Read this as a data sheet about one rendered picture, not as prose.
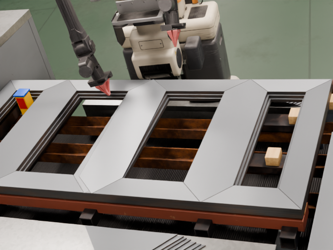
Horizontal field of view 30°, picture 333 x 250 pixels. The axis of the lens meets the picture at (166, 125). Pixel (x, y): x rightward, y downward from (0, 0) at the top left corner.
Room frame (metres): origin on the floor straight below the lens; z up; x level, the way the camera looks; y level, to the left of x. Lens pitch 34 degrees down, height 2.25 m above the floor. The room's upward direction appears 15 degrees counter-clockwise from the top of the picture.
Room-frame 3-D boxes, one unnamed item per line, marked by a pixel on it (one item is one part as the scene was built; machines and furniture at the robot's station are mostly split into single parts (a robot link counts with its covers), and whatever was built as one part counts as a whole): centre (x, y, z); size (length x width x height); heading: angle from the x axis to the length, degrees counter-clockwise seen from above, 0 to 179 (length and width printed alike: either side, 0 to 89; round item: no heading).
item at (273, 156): (1.75, -0.35, 0.79); 0.06 x 0.05 x 0.04; 152
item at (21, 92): (2.57, 0.61, 0.88); 0.06 x 0.06 x 0.02; 62
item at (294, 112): (1.95, -0.50, 0.79); 0.06 x 0.05 x 0.04; 152
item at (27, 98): (2.57, 0.61, 0.78); 0.05 x 0.05 x 0.19; 62
